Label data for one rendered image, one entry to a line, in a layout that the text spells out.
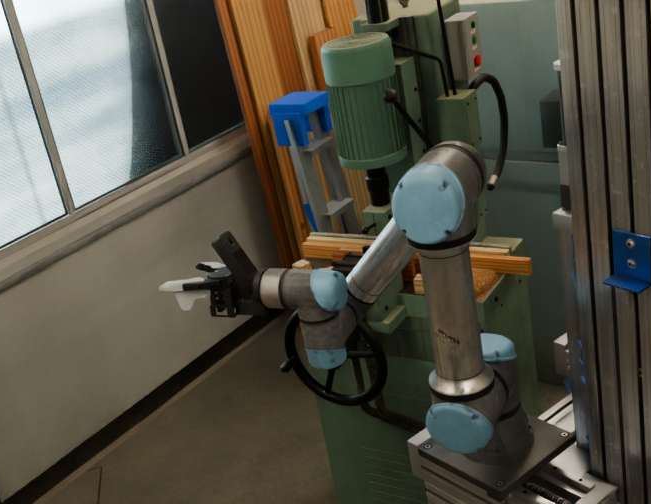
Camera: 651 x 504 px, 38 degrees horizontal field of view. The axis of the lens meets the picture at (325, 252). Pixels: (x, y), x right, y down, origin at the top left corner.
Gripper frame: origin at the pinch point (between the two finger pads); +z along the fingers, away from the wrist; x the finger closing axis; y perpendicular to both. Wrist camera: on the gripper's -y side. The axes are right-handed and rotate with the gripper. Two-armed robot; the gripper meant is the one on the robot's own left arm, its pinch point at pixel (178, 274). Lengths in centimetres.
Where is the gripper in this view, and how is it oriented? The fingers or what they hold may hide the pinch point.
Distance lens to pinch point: 187.5
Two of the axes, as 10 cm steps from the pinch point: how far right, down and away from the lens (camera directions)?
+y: 1.2, 9.5, 2.8
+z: -8.9, -0.2, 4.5
